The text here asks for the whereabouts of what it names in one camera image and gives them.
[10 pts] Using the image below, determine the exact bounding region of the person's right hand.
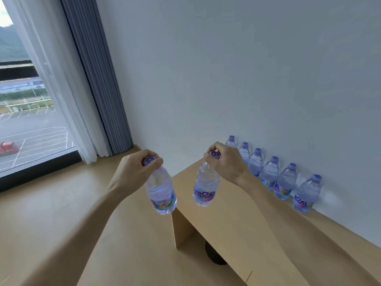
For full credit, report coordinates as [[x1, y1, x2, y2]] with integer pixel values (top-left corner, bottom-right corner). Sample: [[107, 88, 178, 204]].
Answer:
[[203, 141, 250, 187]]

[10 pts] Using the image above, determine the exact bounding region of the person's left hand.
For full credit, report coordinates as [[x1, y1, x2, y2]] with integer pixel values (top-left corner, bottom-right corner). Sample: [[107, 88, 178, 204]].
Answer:
[[107, 149, 164, 195]]

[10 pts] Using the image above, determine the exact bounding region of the clear water bottle purple cap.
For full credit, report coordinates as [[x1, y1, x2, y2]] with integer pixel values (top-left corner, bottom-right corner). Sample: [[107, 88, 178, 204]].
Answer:
[[192, 151, 222, 207], [142, 157, 178, 215]]

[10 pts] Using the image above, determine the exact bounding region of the row of water bottles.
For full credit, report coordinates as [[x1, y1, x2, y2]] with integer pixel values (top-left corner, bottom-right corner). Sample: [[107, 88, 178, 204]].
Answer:
[[225, 135, 323, 214]]

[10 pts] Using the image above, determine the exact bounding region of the person's right forearm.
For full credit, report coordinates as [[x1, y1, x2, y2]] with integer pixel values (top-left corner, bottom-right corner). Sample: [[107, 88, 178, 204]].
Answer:
[[238, 172, 381, 286]]

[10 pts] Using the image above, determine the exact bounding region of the person's left forearm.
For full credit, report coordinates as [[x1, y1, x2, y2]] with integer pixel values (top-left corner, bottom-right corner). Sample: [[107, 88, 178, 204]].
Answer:
[[21, 181, 140, 286]]

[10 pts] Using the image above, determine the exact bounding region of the wooden table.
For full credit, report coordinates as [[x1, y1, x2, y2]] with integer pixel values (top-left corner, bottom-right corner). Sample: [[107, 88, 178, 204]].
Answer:
[[171, 155, 381, 286]]

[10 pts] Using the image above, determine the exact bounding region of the black round bin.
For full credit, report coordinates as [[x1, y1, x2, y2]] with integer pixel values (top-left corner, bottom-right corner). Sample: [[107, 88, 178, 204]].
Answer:
[[204, 241, 228, 265]]

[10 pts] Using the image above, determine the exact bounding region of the grey curtain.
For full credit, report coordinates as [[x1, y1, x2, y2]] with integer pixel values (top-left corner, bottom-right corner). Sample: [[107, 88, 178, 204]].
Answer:
[[59, 0, 134, 155]]

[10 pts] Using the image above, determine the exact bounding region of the large glass window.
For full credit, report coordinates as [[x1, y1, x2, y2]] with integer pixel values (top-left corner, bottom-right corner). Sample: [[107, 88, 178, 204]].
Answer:
[[0, 0, 83, 193]]

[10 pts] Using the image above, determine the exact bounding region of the white sheer curtain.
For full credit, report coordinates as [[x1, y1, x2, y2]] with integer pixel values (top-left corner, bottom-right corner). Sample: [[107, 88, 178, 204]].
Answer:
[[1, 0, 112, 164]]

